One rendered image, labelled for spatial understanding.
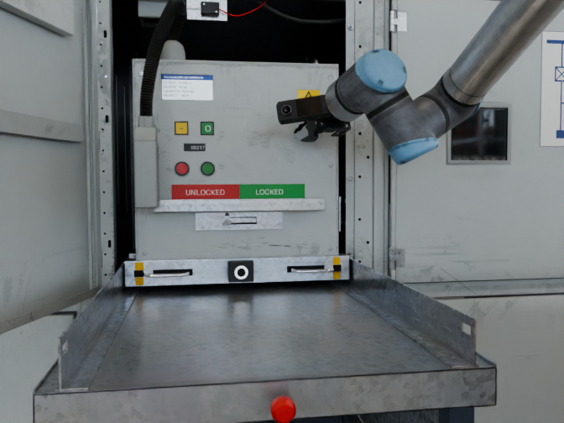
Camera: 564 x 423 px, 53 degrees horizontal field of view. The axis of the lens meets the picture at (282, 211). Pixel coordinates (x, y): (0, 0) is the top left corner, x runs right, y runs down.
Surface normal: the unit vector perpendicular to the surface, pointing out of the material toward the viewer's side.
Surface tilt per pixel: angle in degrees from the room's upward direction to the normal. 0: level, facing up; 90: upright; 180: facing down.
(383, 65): 71
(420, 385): 90
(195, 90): 90
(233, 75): 90
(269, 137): 90
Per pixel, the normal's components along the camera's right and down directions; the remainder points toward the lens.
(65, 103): 0.99, 0.00
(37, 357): 0.15, 0.05
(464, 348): -0.99, 0.01
